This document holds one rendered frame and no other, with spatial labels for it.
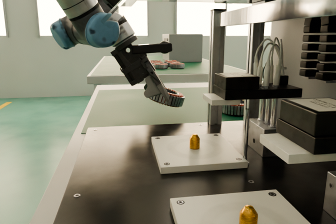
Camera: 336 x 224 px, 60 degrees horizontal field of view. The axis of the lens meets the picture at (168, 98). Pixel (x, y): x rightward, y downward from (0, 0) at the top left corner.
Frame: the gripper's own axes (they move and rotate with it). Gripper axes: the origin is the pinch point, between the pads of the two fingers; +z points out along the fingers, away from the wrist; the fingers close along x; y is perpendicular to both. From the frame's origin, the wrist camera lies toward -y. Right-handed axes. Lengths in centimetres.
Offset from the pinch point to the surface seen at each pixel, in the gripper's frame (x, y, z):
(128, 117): -0.9, 13.7, -0.7
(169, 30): -418, -48, -8
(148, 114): -3.9, 8.5, 2.5
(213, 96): 33.1, -8.0, -2.2
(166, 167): 41.0, 5.3, 1.3
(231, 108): 0.5, -14.1, 13.6
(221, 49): 15.1, -17.4, -5.8
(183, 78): -101, -11, 17
